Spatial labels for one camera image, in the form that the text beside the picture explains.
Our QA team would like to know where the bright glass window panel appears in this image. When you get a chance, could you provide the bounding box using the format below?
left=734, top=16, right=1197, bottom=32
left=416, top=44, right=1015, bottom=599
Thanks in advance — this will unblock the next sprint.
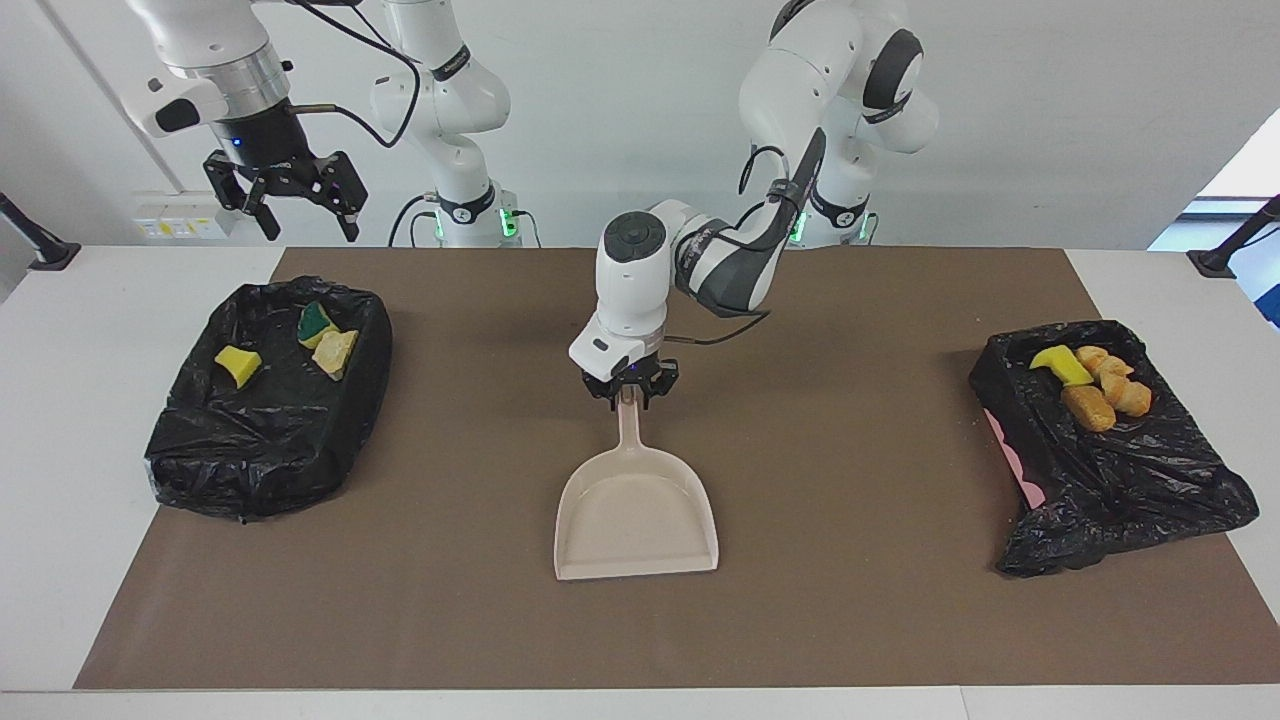
left=1148, top=108, right=1280, bottom=331

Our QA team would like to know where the beige plastic dustpan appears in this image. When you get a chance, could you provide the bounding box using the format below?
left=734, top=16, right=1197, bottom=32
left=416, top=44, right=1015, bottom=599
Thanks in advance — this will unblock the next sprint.
left=554, top=385, right=720, bottom=582

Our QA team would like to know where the brown table mat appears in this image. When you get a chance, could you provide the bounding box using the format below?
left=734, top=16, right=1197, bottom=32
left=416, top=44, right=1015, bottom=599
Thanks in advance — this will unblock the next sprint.
left=73, top=247, right=1280, bottom=691

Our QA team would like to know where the crumpled black trash bag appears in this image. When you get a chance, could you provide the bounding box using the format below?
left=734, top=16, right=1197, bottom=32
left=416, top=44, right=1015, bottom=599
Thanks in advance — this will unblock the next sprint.
left=968, top=320, right=1261, bottom=578

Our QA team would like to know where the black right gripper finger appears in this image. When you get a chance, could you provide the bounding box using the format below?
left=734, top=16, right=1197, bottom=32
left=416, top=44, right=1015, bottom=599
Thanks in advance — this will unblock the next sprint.
left=203, top=150, right=282, bottom=242
left=305, top=150, right=369, bottom=243

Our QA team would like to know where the round brown bread piece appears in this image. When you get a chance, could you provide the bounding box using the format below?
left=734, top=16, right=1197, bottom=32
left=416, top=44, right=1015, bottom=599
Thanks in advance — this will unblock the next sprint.
left=1060, top=385, right=1117, bottom=433

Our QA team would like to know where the black bag lined bin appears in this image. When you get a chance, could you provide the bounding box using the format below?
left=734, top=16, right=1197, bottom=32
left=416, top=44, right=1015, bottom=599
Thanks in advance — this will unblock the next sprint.
left=143, top=277, right=394, bottom=523

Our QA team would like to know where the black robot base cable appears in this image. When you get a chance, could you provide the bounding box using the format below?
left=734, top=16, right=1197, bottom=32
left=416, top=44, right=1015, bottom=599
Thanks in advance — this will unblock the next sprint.
left=388, top=193, right=441, bottom=248

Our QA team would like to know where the pink plastic bin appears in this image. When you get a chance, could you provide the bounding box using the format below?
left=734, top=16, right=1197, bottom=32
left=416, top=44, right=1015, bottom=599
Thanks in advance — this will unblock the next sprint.
left=985, top=408, right=1048, bottom=509

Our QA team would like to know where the white wall power socket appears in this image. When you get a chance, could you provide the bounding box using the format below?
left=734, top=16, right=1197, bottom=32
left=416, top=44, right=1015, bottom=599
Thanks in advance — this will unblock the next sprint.
left=133, top=190, right=236, bottom=241

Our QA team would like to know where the pale beige stone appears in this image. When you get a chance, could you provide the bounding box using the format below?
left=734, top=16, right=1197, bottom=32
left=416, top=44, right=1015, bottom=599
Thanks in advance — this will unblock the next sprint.
left=311, top=329, right=360, bottom=382

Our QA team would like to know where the pale bread chunk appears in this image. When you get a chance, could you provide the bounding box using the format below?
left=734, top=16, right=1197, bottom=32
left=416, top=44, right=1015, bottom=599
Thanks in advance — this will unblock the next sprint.
left=1100, top=365, right=1154, bottom=417

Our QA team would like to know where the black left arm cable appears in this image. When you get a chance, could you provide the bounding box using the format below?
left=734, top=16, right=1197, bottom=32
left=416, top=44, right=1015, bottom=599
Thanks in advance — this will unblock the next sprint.
left=662, top=145, right=791, bottom=347

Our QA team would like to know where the yellow sponge piece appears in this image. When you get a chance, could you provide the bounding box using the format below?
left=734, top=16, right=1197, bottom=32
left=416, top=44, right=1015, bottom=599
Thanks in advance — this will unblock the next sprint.
left=297, top=301, right=339, bottom=350
left=214, top=346, right=263, bottom=390
left=1029, top=345, right=1096, bottom=388

